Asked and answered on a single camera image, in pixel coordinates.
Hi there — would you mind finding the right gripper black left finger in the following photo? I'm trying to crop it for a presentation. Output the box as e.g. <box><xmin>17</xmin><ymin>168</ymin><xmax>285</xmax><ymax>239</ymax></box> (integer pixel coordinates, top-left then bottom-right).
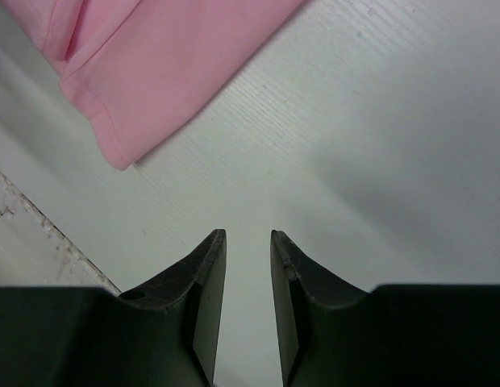
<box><xmin>0</xmin><ymin>229</ymin><xmax>227</xmax><ymax>386</ymax></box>

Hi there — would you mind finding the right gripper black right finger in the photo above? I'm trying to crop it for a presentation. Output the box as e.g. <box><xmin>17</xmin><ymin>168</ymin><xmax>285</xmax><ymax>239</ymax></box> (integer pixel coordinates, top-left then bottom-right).
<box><xmin>270</xmin><ymin>231</ymin><xmax>500</xmax><ymax>386</ymax></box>

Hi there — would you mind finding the pink t-shirt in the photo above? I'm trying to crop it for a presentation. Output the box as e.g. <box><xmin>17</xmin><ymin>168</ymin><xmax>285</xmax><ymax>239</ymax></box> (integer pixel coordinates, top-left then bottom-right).
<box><xmin>3</xmin><ymin>1</ymin><xmax>298</xmax><ymax>171</ymax></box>

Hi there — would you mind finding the white foam front board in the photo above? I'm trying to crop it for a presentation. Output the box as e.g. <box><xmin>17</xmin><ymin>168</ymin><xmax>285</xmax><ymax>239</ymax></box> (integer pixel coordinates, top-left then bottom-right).
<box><xmin>0</xmin><ymin>172</ymin><xmax>120</xmax><ymax>295</ymax></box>

